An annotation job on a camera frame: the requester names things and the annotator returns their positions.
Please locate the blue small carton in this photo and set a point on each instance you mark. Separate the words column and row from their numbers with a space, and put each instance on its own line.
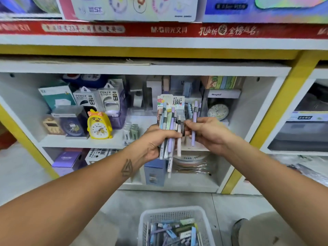
column 155, row 174

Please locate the slim lilac single packet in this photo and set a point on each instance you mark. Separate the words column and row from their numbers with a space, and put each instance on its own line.
column 194, row 112

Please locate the white refill display box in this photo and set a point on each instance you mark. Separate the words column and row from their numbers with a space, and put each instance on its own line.
column 177, row 100

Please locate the assorted small colourful boxes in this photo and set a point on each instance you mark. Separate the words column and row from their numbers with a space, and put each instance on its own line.
column 6, row 136

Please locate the red banner strip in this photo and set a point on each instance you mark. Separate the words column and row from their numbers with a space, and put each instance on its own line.
column 153, row 29

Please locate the clear plastic tray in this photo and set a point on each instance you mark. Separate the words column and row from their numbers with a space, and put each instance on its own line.
column 130, row 133

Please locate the yellow alarm clock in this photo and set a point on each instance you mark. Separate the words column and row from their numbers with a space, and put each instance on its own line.
column 99, row 125

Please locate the flat cardboard sheets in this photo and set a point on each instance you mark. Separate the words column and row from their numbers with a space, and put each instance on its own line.
column 205, row 61

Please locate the small tan alarm clock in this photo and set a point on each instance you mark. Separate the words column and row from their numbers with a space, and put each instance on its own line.
column 52, row 125

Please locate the iridescent printed box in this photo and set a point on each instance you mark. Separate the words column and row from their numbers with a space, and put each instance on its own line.
column 28, row 5

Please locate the grey sneaker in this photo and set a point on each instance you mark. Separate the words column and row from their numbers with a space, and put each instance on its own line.
column 238, row 233

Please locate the pastel sticky notes pack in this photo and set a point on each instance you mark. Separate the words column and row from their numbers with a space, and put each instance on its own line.
column 222, row 82

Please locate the white hanging accessory box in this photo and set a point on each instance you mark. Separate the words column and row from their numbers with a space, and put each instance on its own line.
column 86, row 98
column 111, row 95

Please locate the white round clock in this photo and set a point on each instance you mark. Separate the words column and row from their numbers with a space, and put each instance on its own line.
column 218, row 111

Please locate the white printed box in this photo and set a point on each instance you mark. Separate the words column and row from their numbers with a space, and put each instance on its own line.
column 133, row 8

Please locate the person's left forearm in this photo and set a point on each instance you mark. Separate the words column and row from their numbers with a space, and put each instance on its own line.
column 61, row 202

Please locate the large white cardboard box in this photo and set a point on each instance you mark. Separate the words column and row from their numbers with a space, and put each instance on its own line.
column 100, row 155

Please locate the clear pink label box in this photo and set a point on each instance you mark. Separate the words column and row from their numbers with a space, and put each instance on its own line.
column 200, row 146

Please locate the blue printed box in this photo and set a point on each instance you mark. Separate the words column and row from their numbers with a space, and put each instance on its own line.
column 266, row 8

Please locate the person's right hand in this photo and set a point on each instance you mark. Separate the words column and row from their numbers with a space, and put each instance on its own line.
column 212, row 135

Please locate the white tall box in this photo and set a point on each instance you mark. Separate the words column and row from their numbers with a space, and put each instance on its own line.
column 153, row 89

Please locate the stack of wrapped discs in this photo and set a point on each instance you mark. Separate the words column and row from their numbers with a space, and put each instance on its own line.
column 192, row 164

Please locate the clear boxed dark clock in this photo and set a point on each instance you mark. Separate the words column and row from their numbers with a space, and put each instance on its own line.
column 69, row 121

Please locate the purple box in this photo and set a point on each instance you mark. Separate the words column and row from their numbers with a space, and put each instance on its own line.
column 66, row 162

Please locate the grey digital clock box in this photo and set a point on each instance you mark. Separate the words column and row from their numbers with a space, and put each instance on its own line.
column 182, row 85

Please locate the teal white box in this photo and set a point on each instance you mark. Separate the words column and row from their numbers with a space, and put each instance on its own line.
column 55, row 96

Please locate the white shelf with yellow trim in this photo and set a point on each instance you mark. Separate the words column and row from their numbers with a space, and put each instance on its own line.
column 153, row 68

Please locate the pile of lead refill packets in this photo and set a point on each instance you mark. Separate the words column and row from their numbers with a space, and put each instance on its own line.
column 174, row 233

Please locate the white plastic basket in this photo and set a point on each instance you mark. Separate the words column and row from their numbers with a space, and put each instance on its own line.
column 146, row 211

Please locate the plastic wrapped items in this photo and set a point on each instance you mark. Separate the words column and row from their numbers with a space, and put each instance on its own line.
column 310, row 174

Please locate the bundle of lilac green packets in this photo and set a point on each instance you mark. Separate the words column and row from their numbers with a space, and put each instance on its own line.
column 170, row 117

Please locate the purple translucent container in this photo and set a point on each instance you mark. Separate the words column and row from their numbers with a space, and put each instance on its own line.
column 120, row 119

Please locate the white long box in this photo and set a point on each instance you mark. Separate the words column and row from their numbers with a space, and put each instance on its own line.
column 224, row 93

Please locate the person's right forearm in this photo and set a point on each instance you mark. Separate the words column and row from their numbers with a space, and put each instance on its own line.
column 282, row 192

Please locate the person's left hand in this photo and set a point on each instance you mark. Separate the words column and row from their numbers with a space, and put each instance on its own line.
column 151, row 143

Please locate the tape dispenser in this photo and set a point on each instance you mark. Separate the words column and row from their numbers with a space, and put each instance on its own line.
column 137, row 98

